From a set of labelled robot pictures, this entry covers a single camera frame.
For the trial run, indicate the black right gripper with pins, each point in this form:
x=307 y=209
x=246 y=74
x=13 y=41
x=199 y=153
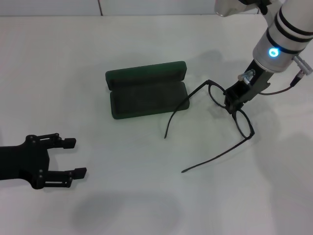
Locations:
x=252 y=85

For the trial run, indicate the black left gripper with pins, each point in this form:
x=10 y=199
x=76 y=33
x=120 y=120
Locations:
x=22 y=161

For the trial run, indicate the black glasses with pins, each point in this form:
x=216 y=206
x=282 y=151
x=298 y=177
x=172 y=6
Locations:
x=251 y=135

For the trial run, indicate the green glasses case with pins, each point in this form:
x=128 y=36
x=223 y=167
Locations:
x=146 y=102

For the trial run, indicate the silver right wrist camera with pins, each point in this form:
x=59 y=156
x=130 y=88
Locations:
x=230 y=6

